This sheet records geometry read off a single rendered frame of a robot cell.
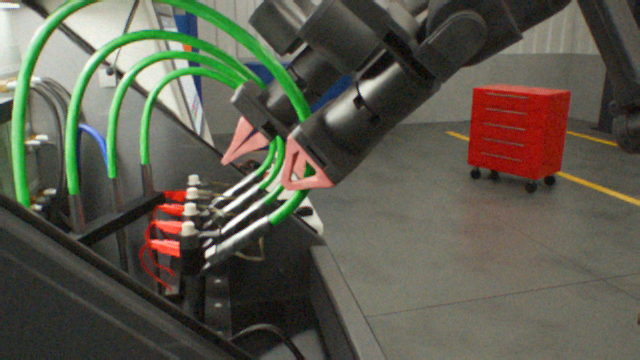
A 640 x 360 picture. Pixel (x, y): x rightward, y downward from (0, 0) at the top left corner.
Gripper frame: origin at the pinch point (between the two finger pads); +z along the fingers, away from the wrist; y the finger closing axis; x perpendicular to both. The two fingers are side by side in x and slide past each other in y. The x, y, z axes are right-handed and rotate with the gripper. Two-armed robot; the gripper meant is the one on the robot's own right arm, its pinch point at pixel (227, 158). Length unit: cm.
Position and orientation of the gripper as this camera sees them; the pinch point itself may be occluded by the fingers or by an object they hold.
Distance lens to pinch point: 70.3
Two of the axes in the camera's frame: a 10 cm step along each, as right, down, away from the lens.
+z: -7.1, 6.6, 2.6
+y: -7.0, -6.9, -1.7
